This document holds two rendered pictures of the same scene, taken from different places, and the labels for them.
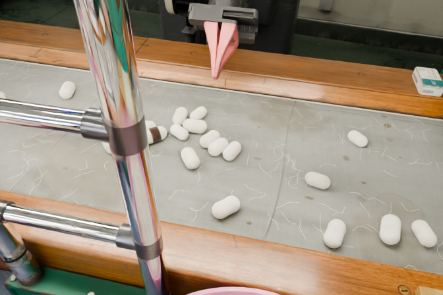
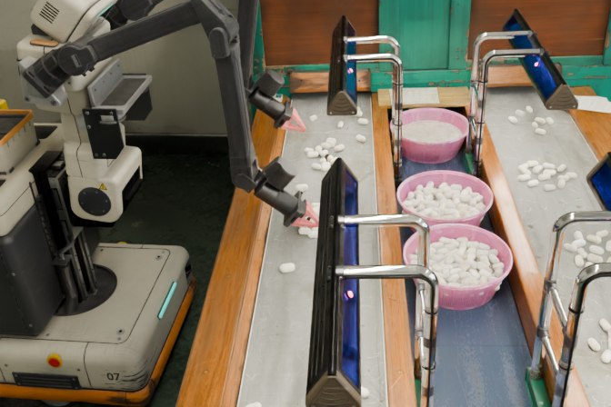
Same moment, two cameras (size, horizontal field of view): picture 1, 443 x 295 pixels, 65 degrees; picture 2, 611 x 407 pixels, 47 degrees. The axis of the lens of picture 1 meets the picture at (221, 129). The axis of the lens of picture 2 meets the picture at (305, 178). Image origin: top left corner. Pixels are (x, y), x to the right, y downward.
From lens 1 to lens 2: 227 cm
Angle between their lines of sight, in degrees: 74
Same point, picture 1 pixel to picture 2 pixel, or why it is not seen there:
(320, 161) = (327, 126)
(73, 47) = not seen: hidden behind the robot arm
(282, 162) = (331, 133)
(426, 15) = not seen: outside the picture
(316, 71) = (267, 123)
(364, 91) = not seen: hidden behind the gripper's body
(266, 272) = (384, 126)
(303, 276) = (382, 122)
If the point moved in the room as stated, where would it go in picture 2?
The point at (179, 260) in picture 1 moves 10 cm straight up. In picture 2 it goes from (386, 138) to (386, 111)
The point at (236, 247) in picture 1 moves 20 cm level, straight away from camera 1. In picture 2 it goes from (377, 131) to (318, 134)
